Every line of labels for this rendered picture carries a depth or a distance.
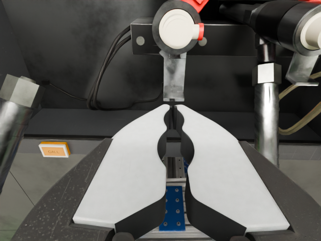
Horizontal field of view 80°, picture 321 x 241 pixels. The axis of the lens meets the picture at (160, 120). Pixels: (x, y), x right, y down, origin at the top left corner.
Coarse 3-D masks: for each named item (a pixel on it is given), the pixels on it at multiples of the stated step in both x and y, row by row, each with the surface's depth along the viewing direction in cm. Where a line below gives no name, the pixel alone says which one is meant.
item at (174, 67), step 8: (168, 56) 12; (184, 56) 12; (168, 64) 12; (176, 64) 12; (184, 64) 12; (168, 72) 13; (176, 72) 13; (184, 72) 13; (168, 80) 13; (176, 80) 13; (168, 88) 13; (176, 88) 13
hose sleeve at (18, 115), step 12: (0, 108) 12; (12, 108) 12; (24, 108) 12; (0, 120) 11; (12, 120) 12; (24, 120) 12; (0, 132) 12; (12, 132) 12; (24, 132) 13; (0, 144) 12; (12, 144) 12; (0, 156) 12; (12, 156) 12; (0, 168) 12; (0, 180) 12; (0, 192) 12
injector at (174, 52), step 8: (168, 0) 14; (176, 0) 10; (160, 8) 10; (168, 8) 10; (176, 8) 10; (184, 8) 10; (192, 8) 10; (160, 16) 11; (192, 16) 11; (152, 24) 11; (152, 32) 11; (160, 40) 11; (192, 40) 11; (160, 48) 12; (168, 48) 11; (184, 48) 11; (176, 56) 16
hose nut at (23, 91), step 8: (8, 80) 12; (16, 80) 12; (24, 80) 12; (32, 80) 12; (8, 88) 12; (16, 88) 12; (24, 88) 12; (32, 88) 12; (40, 88) 13; (0, 96) 12; (8, 96) 12; (16, 96) 12; (24, 96) 12; (32, 96) 12; (40, 96) 13; (24, 104) 12; (32, 104) 12
